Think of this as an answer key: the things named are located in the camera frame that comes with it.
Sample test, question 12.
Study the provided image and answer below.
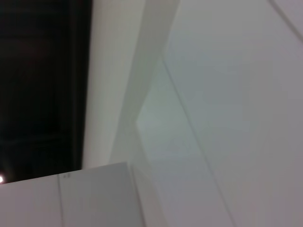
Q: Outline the dark window opening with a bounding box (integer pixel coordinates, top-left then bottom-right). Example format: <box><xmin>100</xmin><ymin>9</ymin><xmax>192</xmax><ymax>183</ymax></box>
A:
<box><xmin>0</xmin><ymin>0</ymin><xmax>92</xmax><ymax>184</ymax></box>

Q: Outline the white cabinet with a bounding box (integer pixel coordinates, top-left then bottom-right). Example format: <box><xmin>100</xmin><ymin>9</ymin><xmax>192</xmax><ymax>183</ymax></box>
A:
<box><xmin>0</xmin><ymin>162</ymin><xmax>148</xmax><ymax>227</ymax></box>

